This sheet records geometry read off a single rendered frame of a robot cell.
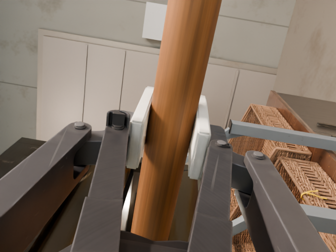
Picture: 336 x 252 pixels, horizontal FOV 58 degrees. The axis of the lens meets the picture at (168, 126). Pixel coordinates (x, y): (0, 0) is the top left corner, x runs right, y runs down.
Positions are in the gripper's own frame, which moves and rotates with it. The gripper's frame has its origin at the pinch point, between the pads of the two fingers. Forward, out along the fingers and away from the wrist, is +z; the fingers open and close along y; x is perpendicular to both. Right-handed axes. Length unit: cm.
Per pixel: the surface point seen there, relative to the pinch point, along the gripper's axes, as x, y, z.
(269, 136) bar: -34, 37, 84
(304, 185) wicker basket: -42, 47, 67
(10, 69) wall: -107, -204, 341
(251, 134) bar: -34, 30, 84
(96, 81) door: -103, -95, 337
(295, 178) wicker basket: -42, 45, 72
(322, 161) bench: -40, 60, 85
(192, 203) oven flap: -90, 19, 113
